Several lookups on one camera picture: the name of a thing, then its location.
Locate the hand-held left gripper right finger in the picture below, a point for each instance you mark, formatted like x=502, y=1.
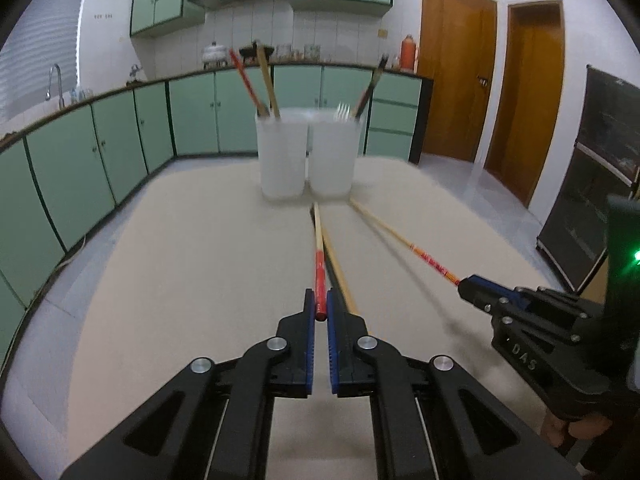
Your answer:
x=342, y=355

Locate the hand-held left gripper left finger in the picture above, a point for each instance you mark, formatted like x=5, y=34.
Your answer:
x=300, y=355

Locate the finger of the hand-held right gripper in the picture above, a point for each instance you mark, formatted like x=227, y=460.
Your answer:
x=480, y=297
x=520, y=296

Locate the light chopstick with red print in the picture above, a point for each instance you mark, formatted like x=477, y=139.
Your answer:
x=400, y=238
x=319, y=270

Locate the white two-compartment utensil holder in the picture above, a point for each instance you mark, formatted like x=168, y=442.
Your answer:
x=282, y=160

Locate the white plastic fork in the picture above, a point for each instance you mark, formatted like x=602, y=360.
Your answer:
x=342, y=112

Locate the dark chopstick with red end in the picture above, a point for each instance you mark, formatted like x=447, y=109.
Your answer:
x=245, y=80

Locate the person's right hand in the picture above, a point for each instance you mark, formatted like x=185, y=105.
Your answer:
x=580, y=427

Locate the dark glass-front cabinet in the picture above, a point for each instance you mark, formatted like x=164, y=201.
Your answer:
x=590, y=185

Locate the red thermos flask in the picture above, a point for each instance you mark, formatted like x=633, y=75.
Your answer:
x=408, y=52

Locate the glass jar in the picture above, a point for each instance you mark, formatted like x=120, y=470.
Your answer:
x=312, y=52

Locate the green kitchen base cabinets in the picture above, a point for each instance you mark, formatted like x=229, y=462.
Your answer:
x=65, y=170

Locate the black wok with lid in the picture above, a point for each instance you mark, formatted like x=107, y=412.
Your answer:
x=250, y=52

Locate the white cooking pot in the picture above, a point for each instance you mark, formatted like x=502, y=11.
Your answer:
x=216, y=55

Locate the metal kettle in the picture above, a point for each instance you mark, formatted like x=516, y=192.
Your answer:
x=135, y=74

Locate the chrome kitchen faucet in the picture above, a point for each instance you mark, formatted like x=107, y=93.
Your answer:
x=59, y=85

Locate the white window blind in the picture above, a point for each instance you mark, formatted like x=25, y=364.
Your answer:
x=45, y=50

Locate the wooden door in frame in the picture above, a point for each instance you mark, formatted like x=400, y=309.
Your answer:
x=530, y=110

